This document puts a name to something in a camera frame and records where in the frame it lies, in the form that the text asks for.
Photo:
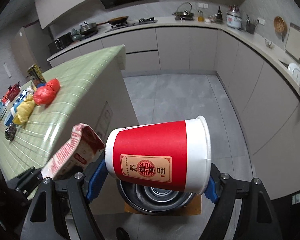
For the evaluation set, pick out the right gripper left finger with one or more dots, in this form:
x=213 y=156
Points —
x=45 y=218

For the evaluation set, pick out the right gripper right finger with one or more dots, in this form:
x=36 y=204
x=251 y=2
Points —
x=257 y=218

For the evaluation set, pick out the red white carton box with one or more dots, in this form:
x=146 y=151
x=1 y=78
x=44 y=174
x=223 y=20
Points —
x=78 y=151

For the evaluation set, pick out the yellow cloth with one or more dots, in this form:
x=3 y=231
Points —
x=24 y=110

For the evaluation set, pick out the red white paper cup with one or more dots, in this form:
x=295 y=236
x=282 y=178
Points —
x=173 y=156

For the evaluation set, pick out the tall printed drink can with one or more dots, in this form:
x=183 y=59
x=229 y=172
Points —
x=35 y=75

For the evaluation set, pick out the black trash bucket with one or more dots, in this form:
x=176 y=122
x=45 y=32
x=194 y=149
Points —
x=146 y=197

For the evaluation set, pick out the green checked tablecloth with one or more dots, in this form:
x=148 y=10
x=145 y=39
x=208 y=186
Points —
x=41 y=136

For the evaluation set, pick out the steel wool scrubber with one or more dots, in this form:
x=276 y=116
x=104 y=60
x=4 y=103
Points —
x=10 y=131

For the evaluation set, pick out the black shoe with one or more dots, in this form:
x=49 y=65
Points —
x=121 y=234

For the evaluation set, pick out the red enamel pot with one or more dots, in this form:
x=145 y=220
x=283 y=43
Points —
x=12 y=92

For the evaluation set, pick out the red plastic bag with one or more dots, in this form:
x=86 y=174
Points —
x=45 y=95

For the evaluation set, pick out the blue cloth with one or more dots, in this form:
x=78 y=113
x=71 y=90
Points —
x=40 y=85

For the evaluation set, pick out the refrigerator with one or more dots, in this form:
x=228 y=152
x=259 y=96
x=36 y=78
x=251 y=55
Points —
x=31 y=46

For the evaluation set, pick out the white plate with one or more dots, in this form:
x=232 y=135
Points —
x=295 y=71

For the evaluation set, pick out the black microwave oven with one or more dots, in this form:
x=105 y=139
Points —
x=60 y=43

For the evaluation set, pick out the green ceramic jar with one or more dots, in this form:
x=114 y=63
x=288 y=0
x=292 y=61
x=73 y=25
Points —
x=76 y=35

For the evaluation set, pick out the metal baking tray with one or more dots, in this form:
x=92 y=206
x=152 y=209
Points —
x=292 y=46

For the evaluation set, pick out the grey lidded pot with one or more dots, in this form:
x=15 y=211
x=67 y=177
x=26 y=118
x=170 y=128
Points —
x=88 y=28

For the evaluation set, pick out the utensil holder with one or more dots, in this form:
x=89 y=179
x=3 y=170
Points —
x=251 y=25

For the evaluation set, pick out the round bamboo basket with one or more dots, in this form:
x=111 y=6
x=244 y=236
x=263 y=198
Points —
x=280 y=25

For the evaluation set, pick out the white rice cooker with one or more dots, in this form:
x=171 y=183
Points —
x=234 y=19

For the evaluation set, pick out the dark sauce bottle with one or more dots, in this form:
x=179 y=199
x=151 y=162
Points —
x=219 y=16

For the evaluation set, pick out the oil bottle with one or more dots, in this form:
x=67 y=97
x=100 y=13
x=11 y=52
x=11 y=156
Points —
x=200 y=16

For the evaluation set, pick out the gas stove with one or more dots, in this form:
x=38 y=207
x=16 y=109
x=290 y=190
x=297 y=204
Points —
x=131 y=24

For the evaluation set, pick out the wok with handle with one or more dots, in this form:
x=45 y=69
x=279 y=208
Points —
x=115 y=21

